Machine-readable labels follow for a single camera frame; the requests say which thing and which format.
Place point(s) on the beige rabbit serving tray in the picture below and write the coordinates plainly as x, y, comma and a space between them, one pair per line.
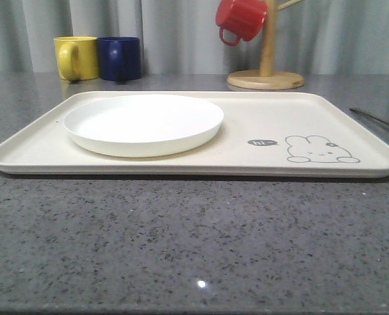
263, 134

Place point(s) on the silver metal chopstick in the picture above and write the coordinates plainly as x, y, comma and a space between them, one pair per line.
369, 115

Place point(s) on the yellow mug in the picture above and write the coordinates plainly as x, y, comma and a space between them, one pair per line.
76, 58

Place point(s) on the wooden mug tree stand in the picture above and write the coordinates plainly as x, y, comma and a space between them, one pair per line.
266, 77

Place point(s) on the dark blue mug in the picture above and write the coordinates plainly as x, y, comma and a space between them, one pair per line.
119, 58

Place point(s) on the white round plate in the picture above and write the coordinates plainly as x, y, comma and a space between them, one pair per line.
144, 125

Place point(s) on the red mug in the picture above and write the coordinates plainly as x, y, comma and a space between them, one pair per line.
240, 19

